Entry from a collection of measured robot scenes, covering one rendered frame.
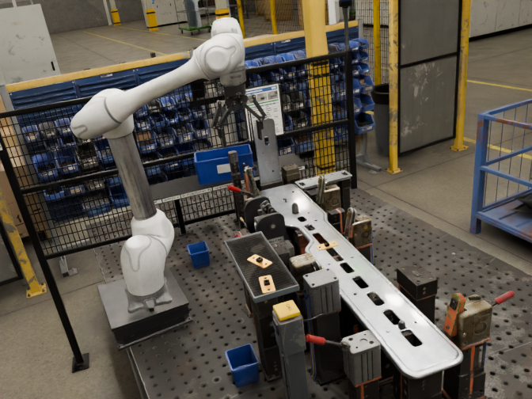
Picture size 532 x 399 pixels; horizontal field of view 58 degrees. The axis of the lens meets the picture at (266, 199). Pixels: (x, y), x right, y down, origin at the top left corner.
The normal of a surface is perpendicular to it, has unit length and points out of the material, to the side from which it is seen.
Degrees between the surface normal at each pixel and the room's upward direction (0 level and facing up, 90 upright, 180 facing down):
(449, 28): 91
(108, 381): 0
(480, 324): 90
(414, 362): 0
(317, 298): 90
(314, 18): 94
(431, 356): 0
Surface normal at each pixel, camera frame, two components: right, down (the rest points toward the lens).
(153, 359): -0.12, -0.90
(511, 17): 0.45, 0.33
